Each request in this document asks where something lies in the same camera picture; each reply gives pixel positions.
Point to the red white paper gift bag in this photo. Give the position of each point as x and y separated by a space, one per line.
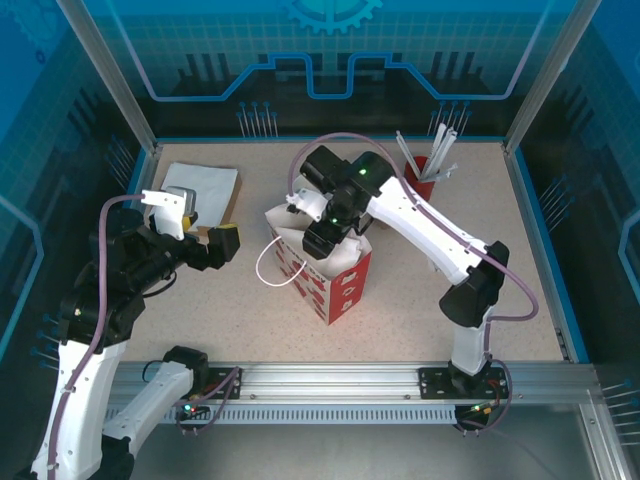
347 295

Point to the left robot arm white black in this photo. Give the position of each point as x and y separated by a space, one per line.
75 390

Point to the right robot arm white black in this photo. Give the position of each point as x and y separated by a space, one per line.
425 230

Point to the brown cardboard napkin tray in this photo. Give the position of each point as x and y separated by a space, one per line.
232 200

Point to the stack of white napkins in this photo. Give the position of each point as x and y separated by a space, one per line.
210 185

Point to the white wrapped straw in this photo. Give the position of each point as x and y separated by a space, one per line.
446 170
406 146
434 149
444 150

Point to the small connector with green light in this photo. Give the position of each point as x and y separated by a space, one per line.
482 409
192 407

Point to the grey metal front panel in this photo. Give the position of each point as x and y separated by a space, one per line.
325 450

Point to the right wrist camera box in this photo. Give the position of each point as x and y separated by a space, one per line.
310 202

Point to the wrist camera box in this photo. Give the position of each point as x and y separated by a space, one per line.
172 210
310 202

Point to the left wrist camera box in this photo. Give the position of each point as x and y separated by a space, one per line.
172 210

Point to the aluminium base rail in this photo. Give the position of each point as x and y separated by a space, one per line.
330 380

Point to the aluminium frame post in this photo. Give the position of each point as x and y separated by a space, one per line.
115 85
545 85

